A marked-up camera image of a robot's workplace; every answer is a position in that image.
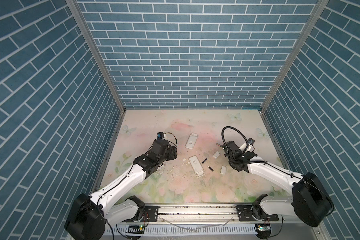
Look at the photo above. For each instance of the left aluminium corner post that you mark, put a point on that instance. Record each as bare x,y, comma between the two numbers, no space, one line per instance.
87,35

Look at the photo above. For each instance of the right aluminium corner post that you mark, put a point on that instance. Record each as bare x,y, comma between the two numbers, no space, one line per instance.
306,30

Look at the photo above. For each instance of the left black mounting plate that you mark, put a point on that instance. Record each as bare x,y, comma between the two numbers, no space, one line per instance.
147,213

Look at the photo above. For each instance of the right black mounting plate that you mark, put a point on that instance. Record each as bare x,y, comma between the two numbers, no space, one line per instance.
247,214

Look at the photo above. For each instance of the white battery cover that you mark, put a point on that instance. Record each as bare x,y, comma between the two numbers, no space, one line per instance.
216,154
223,170

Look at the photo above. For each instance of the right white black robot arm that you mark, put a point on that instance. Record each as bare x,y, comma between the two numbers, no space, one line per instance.
307,198

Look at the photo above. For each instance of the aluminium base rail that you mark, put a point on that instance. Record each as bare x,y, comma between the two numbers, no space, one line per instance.
206,219

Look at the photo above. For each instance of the white remote control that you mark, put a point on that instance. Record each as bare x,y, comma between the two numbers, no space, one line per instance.
191,141
197,167

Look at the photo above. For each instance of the aluminium corner post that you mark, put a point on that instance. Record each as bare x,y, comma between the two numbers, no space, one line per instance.
306,30
87,35

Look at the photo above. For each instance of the black mounting plate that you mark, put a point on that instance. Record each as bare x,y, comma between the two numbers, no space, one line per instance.
247,214
147,213

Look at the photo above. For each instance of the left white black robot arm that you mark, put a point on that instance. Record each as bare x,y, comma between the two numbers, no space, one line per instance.
90,215

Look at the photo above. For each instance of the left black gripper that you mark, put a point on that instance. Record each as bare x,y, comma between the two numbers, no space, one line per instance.
173,153

